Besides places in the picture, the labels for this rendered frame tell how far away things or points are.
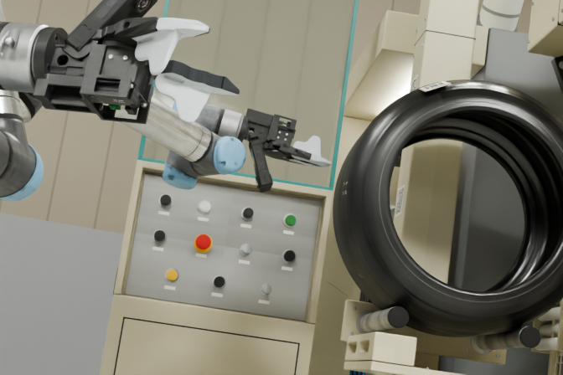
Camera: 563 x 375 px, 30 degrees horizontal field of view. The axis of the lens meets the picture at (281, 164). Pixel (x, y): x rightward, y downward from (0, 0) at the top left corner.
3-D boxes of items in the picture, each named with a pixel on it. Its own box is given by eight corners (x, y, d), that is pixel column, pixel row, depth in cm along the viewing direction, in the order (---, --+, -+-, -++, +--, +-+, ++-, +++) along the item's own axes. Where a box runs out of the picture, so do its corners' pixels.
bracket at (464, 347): (339, 341, 251) (345, 300, 253) (502, 365, 253) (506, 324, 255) (342, 340, 247) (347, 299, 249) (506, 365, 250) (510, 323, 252)
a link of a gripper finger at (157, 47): (200, 73, 102) (143, 89, 109) (212, 18, 104) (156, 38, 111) (176, 59, 100) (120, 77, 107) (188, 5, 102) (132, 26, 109)
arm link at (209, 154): (59, 17, 191) (257, 137, 217) (33, 28, 199) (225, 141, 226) (36, 74, 187) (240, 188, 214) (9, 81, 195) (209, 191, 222)
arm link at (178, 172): (181, 176, 218) (196, 127, 221) (152, 179, 227) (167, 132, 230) (210, 189, 222) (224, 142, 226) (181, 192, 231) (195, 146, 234)
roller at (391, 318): (377, 313, 250) (379, 332, 249) (358, 314, 250) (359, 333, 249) (408, 305, 216) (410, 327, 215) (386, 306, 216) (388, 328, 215)
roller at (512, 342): (482, 327, 252) (496, 341, 252) (470, 340, 251) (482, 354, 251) (530, 321, 218) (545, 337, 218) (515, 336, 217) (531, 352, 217)
